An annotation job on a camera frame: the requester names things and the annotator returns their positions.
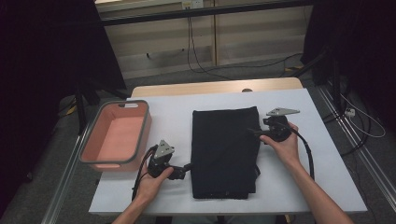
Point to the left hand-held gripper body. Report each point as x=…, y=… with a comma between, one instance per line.
x=160, y=161

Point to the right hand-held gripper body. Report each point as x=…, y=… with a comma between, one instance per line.
x=277, y=129

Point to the black knit vest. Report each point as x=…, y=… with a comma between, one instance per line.
x=224, y=155

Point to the pink basket with grey rim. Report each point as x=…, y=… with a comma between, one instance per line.
x=118, y=137

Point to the person's right hand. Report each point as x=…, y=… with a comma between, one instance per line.
x=285, y=149

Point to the person's left hand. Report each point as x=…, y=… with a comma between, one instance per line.
x=152, y=186

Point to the white table mat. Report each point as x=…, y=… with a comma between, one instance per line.
x=174, y=124

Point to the brown table grommet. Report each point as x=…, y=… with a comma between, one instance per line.
x=247, y=90

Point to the yellow floor tape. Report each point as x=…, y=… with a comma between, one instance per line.
x=294, y=68
x=72, y=109

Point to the black stand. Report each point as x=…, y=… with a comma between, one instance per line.
x=335, y=87
x=80, y=109

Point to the white power plug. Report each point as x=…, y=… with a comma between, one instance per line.
x=350, y=112

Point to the black curtain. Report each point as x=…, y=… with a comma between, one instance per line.
x=37, y=62
x=367, y=46

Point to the black metal beam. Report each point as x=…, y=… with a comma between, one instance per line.
x=202, y=12

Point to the white wall socket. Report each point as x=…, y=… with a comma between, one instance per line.
x=193, y=3

